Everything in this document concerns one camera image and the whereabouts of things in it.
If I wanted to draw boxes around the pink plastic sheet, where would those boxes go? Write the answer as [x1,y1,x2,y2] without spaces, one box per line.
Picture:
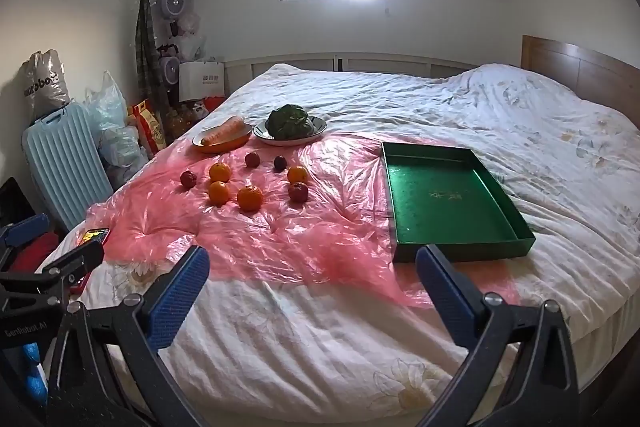
[85,132,521,308]

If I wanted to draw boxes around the smartphone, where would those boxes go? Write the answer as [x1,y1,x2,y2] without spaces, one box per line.
[75,227,112,252]

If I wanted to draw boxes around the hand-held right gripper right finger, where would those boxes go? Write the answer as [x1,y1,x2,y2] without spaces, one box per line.
[415,243,581,427]

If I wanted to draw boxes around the white paper bag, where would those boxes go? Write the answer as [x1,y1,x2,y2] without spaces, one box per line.
[179,61,226,102]

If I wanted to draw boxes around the green leafy vegetable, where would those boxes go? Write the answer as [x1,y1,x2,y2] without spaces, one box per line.
[265,104,316,140]

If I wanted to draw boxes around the hanging plaid scarf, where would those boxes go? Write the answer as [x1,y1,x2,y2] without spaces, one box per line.
[136,0,171,138]

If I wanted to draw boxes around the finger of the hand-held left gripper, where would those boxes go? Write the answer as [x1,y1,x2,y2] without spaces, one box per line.
[0,213,51,260]
[0,241,105,308]

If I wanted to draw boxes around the carrot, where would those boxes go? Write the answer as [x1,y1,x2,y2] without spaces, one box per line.
[201,116,246,146]

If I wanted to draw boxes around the grey printed bag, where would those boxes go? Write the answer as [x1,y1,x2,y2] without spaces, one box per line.
[20,49,71,122]

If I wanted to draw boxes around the orange rice bag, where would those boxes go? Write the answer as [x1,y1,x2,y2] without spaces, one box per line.
[129,99,168,152]

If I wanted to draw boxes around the light blue ribbed suitcase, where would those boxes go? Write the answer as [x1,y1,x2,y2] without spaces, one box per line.
[21,102,115,233]

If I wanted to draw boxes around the clear plastic bags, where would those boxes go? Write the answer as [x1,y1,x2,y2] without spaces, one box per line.
[85,71,151,188]

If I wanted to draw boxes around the white plastic bag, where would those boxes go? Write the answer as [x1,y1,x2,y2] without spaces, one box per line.
[175,12,207,60]

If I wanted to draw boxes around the red cloth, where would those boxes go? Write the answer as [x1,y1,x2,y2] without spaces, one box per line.
[10,232,61,275]

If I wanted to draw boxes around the bed with floral quilt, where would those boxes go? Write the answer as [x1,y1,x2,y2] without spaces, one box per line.
[37,63,640,427]

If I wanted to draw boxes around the grey wall fan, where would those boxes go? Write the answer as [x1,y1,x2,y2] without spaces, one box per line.
[161,56,181,85]
[159,0,193,20]

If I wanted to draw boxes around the green tray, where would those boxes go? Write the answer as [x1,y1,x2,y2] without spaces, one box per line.
[381,141,537,264]

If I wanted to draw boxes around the orange plate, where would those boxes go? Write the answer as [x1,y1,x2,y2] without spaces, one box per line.
[192,124,253,154]

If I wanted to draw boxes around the person's left hand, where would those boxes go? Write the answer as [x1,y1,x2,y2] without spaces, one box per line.
[22,343,50,405]

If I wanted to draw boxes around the wooden headboard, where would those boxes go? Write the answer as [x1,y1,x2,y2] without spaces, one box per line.
[521,34,640,130]

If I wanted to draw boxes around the white plate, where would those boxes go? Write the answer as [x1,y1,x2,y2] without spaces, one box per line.
[253,116,328,142]

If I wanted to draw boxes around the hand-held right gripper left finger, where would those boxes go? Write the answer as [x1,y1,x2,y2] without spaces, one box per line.
[47,245,211,427]

